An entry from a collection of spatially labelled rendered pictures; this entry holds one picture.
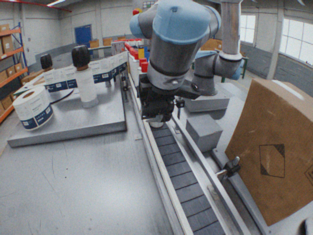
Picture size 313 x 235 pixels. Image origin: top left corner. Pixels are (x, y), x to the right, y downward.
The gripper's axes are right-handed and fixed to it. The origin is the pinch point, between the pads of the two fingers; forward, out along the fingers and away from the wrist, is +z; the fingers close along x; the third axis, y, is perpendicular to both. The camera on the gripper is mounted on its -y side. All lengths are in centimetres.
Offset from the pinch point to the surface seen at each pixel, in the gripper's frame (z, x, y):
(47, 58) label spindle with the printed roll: 7, -55, 58
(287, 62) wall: 81, -171, -556
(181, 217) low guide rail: -13.4, 27.4, 4.5
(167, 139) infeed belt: 2.3, 7.1, -1.5
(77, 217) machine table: -2.9, 26.3, 30.2
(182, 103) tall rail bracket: -0.9, -3.8, -9.3
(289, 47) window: 31, -208, -566
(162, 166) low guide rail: -6.7, 15.7, 4.4
